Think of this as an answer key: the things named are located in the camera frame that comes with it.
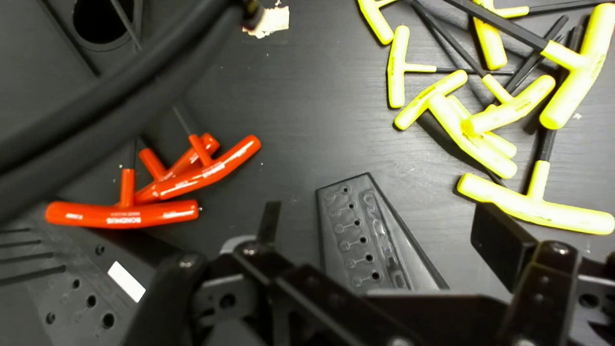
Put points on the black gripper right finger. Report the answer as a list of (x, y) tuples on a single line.
[(543, 300)]

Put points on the large yellow T-handle hex key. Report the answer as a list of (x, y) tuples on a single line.
[(531, 206)]

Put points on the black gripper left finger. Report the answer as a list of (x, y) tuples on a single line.
[(312, 300)]

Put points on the black hex key stand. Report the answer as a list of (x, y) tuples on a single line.
[(64, 286), (366, 244)]

